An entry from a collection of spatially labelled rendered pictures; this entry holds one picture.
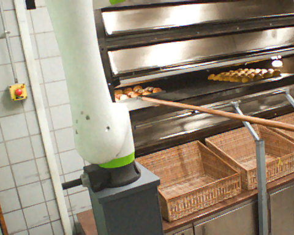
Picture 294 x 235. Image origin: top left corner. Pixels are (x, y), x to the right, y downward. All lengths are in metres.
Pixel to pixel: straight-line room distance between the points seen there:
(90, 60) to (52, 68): 1.26
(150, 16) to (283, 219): 1.73
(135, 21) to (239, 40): 0.90
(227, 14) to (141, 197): 1.85
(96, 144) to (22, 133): 1.30
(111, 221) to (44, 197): 1.23
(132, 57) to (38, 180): 1.03
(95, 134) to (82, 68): 0.16
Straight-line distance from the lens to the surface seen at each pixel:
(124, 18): 2.16
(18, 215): 2.22
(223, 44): 2.53
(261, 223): 2.28
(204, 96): 2.43
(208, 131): 2.51
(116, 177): 0.98
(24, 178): 2.12
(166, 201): 1.86
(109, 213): 0.98
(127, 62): 2.13
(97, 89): 0.77
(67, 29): 0.76
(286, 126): 1.45
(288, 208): 2.50
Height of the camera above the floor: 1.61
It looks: 13 degrees down
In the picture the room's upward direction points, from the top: 8 degrees counter-clockwise
